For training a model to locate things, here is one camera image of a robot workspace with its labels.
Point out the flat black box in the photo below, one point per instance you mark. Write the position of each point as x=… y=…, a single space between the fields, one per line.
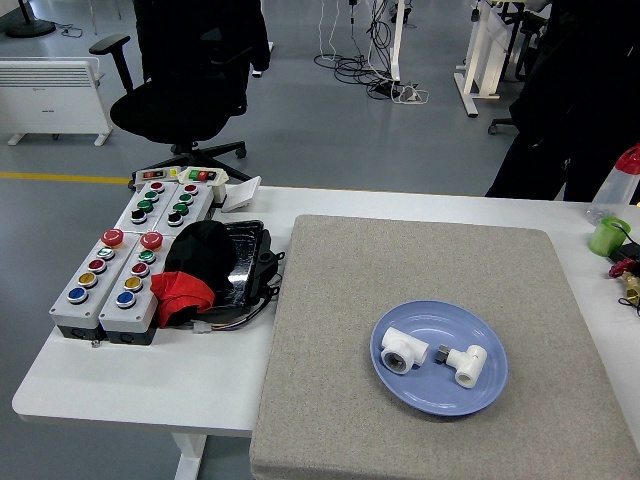
x=627 y=250

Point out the five-button grey control box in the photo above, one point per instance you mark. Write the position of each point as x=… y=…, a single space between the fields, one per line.
x=87 y=285
x=137 y=295

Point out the black chair caster base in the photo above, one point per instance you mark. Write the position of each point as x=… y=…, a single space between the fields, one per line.
x=500 y=125

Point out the black office chair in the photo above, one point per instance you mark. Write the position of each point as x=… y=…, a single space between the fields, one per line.
x=170 y=110

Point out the green plastic cup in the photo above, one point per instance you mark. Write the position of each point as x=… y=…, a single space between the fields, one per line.
x=605 y=237

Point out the black plastic tray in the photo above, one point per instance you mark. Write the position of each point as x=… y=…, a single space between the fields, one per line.
x=247 y=265

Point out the white tee fitting metal nipple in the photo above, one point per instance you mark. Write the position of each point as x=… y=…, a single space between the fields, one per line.
x=467 y=365

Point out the red cloth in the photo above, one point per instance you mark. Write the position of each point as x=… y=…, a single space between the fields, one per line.
x=180 y=292

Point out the white panel heater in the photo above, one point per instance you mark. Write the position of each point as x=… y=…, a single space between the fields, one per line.
x=50 y=95

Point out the small white card box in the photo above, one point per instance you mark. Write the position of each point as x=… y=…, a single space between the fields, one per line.
x=240 y=195

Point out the white red-green switch box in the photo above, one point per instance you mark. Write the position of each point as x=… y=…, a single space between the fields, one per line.
x=205 y=177

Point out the grey red-green switch box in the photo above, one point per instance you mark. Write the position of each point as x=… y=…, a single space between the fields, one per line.
x=152 y=175

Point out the white desk leg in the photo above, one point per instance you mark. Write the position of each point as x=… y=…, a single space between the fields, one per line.
x=396 y=40

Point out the four-button grey control box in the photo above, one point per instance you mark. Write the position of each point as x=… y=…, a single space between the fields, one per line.
x=145 y=205
x=187 y=207

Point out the brass valve fitting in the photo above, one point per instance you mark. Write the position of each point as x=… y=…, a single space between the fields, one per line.
x=632 y=287

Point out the blue round plate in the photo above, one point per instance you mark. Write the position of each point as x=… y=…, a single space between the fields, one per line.
x=475 y=395

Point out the clear bottle red cap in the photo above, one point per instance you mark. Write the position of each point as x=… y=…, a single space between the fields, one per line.
x=615 y=192

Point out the white desk frame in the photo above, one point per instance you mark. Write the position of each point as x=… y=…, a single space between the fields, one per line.
x=475 y=60

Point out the white tee fitting threaded insert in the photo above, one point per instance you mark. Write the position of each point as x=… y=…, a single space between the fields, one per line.
x=405 y=347

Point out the white table leg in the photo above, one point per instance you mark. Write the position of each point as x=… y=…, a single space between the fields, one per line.
x=189 y=457

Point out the black round stand base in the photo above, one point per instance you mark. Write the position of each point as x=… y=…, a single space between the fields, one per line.
x=30 y=27

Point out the black cloth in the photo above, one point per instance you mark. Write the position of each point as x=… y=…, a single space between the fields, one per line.
x=200 y=255

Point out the grey-brown felt mat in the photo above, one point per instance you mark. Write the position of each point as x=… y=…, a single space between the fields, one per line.
x=350 y=300

